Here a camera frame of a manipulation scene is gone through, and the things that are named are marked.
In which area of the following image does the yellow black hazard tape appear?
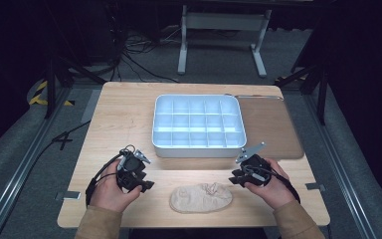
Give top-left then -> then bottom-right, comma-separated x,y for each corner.
28,80 -> 76,108

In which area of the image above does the beige cloth pouch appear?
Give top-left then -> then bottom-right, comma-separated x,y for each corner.
169,181 -> 234,214

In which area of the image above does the grey metal table bracket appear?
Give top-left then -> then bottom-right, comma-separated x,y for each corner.
304,181 -> 326,193
54,190 -> 82,202

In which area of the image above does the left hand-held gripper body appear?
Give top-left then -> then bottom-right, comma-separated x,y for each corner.
116,144 -> 152,193

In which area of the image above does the black floor cable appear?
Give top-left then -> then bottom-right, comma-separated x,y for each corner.
19,119 -> 93,187

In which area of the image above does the aluminium floor rail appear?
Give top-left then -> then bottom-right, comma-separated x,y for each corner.
301,94 -> 377,239
0,87 -> 73,239

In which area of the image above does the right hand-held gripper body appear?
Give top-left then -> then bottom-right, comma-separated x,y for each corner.
235,141 -> 274,187

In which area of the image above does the white divided storage box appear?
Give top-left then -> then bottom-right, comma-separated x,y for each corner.
151,94 -> 248,159

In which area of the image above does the thin metal rod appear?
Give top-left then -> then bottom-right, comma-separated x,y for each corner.
224,94 -> 285,102

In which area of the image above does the person's left hand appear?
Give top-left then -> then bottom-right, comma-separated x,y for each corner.
89,160 -> 143,213

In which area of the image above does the black tripod stand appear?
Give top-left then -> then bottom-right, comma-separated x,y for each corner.
274,61 -> 330,126
42,0 -> 107,120

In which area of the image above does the person's right hand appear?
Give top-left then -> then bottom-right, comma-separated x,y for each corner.
243,158 -> 296,211

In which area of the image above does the white metal stand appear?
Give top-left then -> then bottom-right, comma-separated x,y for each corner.
176,4 -> 274,80

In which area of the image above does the bundle of black floor cables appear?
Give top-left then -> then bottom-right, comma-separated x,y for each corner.
108,19 -> 181,85

